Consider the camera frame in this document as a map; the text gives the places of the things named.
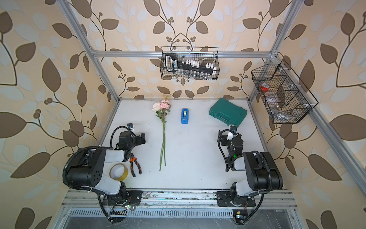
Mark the green plastic tool case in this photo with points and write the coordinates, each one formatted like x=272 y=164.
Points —
x=227 y=112

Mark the black wire basket wall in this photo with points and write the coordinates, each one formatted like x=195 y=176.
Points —
x=201 y=51
x=291 y=88

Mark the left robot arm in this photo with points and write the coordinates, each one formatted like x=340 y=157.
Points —
x=103 y=170

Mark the black wire basket right wall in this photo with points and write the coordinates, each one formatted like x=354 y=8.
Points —
x=291 y=88

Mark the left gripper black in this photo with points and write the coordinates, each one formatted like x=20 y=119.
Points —
x=138 y=142

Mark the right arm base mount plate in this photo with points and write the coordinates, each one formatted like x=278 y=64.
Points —
x=227 y=199

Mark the yellow tape roll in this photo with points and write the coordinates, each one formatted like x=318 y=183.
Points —
x=119 y=172

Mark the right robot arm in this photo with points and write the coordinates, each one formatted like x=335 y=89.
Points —
x=262 y=174

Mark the black socket set holder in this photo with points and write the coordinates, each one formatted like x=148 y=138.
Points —
x=181 y=63

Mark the pink flower bouquet green stems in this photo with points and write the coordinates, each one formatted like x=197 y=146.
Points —
x=162 y=109

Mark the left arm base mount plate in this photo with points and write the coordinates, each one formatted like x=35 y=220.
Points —
x=130 y=197

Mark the blue tape dispenser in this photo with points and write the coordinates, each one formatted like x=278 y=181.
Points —
x=184 y=116

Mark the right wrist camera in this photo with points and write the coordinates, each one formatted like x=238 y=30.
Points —
x=233 y=128

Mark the red small object in basket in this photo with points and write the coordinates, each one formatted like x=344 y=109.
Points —
x=264 y=87

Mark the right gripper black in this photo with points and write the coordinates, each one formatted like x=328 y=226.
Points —
x=239 y=137

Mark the black wire basket back wall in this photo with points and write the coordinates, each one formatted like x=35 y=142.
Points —
x=201 y=51

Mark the clear plastic bag in basket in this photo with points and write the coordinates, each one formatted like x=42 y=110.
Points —
x=275 y=105

